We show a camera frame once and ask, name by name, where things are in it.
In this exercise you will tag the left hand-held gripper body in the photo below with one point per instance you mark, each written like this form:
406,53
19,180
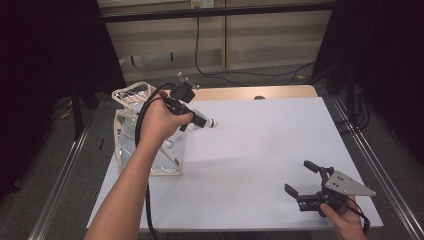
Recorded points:
182,94

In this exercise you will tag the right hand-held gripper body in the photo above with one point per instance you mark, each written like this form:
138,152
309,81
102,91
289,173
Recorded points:
346,185

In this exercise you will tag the white shuttlecock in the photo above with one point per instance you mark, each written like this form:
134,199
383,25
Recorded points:
168,144
212,123

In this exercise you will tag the clear plastic tote bag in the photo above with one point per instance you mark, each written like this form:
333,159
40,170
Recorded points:
166,163

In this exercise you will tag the person's left hand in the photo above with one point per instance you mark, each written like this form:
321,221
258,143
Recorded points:
158,121

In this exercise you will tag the person's right hand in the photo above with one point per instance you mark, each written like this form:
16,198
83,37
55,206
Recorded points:
345,220

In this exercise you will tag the white table mat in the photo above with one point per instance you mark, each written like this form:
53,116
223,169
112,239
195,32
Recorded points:
233,200

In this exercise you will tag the dark round knob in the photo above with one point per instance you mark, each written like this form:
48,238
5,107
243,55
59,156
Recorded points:
259,97

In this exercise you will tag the small yellow tag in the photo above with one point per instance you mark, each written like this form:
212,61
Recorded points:
301,77

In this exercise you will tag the black metal stand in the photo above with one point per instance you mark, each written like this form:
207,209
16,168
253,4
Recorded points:
77,113

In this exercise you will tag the yellow floor item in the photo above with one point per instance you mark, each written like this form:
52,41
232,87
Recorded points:
66,113

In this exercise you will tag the black horizontal bar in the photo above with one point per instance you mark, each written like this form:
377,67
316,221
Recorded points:
266,9

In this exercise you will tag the black curtain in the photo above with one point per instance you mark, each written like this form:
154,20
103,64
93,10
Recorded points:
393,50
33,66

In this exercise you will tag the aluminium floor rail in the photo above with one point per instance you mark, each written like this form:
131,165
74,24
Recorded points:
378,168
56,196

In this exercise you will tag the white wall socket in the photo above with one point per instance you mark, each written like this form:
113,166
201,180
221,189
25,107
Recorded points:
206,3

